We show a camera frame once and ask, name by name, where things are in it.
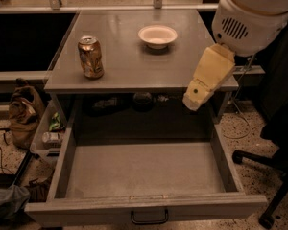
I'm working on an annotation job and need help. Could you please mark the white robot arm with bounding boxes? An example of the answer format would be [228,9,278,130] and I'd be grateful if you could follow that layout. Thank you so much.
[182,0,288,111]

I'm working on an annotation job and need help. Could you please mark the green snack packet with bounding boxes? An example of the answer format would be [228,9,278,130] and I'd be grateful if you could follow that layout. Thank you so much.
[49,112,64,132]

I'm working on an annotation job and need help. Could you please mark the grey top drawer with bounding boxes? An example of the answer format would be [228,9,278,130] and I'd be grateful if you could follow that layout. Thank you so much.
[26,110,266,227]

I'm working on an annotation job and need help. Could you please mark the grey cloth bundle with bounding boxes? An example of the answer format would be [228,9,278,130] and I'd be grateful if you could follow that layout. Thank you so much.
[0,185,31,219]

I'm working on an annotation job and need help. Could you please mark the white bowl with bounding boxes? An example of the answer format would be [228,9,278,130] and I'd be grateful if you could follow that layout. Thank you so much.
[138,25,178,49]

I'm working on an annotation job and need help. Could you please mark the crushed orange soda can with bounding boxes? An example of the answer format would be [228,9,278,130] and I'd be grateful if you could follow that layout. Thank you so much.
[78,35,104,79]

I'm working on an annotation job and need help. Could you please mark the clear plastic bin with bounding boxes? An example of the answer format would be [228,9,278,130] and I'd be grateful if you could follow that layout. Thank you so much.
[30,101,64,165]

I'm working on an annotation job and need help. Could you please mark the brown paper bag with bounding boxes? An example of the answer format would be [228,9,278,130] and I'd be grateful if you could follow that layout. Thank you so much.
[9,78,45,150]

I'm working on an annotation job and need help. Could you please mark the grey cabinet table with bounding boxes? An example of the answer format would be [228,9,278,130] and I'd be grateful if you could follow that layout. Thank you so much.
[43,9,240,136]

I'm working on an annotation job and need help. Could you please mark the white cable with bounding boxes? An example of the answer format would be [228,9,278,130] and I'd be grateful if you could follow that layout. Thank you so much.
[222,55,257,140]

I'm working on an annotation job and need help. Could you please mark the black drawer handle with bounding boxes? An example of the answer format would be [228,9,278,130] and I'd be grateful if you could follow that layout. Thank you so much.
[130,209,169,225]

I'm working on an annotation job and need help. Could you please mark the black office chair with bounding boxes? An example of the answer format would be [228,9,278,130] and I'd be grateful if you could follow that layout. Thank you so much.
[232,25,288,229]

